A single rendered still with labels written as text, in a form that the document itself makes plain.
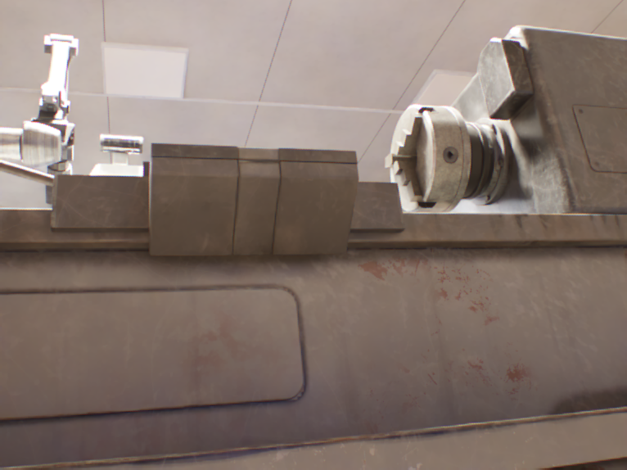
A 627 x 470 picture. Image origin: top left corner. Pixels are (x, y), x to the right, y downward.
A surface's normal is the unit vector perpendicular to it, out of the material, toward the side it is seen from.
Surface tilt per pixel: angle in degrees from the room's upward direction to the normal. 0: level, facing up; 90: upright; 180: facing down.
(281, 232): 141
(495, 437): 90
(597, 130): 90
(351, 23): 180
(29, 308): 90
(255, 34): 180
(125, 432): 90
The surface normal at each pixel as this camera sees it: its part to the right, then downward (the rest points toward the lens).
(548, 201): -0.96, -0.01
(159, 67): 0.11, 0.91
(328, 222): 0.26, 0.45
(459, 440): 0.28, -0.40
